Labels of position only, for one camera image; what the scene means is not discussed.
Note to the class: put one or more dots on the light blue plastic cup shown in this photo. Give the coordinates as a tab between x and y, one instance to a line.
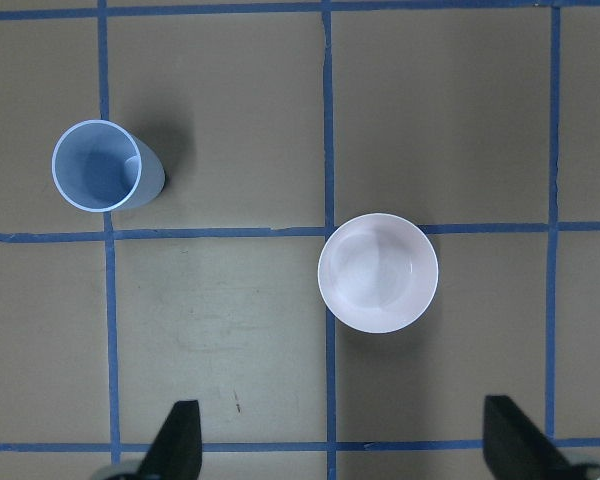
97	166

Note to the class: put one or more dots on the pink plastic bowl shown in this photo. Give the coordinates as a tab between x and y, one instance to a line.
378	273

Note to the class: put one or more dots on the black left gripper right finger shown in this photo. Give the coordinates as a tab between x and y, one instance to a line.
514	448

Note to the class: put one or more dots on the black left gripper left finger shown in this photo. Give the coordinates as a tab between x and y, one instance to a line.
176	451

